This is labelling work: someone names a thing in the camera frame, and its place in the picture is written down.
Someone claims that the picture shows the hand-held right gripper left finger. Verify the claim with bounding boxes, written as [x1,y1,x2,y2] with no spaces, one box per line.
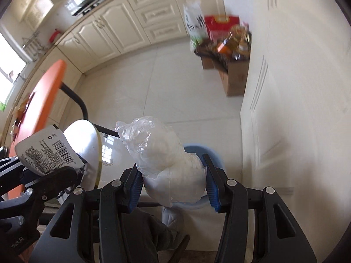
[36,164,143,263]

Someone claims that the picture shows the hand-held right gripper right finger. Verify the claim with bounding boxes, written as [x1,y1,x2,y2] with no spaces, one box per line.
[202,153,317,263]

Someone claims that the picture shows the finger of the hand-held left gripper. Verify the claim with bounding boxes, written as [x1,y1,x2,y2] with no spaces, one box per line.
[0,156,36,189]
[25,168,79,201]

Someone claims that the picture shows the white drink carton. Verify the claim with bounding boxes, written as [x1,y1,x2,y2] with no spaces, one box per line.
[14,124,85,177]

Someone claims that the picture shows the clear plastic bag white filling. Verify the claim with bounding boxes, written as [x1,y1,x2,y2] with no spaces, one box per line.
[115,116,207,208]

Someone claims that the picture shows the blue plastic bin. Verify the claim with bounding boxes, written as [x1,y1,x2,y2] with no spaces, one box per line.
[183,143,224,211]

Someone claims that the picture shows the person's leg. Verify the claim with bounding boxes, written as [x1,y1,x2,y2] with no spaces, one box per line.
[134,208,190,263]

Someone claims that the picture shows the white round stool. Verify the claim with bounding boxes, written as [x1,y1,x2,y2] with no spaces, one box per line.
[66,119,104,191]

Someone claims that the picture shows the colourful snack wrapper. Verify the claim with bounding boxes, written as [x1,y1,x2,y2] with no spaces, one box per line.
[11,93,37,140]

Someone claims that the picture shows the orange round table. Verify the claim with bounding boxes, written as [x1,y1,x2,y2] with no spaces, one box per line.
[7,60,121,200]

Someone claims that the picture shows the beige kitchen countertop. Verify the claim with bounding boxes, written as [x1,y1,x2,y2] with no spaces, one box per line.
[0,0,176,132]

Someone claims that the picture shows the hanging utensil rack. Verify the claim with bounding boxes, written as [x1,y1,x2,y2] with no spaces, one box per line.
[22,33,48,59]

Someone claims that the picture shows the white door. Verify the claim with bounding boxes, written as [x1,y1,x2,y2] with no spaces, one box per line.
[240,0,351,198]

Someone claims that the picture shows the small brown cardboard box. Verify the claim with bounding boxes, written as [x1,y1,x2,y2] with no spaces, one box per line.
[201,53,229,72]

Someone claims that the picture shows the orange label oil bottle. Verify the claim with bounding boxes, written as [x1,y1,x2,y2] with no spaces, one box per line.
[217,40,231,54]

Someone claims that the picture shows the cream lower kitchen cabinets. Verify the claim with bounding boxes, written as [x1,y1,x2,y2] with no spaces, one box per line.
[16,0,228,121]

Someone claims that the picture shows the red rice bag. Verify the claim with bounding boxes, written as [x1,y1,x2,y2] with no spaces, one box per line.
[204,15,241,42]

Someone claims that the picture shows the white green rice bag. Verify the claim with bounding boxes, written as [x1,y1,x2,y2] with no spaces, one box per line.
[183,1,209,48]

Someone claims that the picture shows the black gas stove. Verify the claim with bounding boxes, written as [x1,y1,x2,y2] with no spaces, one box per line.
[72,0,127,16]

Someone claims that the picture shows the white frame window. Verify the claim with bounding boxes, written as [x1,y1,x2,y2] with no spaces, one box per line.
[0,31,27,110]

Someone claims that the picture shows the cream lattice wall cabinet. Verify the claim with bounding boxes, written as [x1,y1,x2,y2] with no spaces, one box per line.
[16,0,54,30]

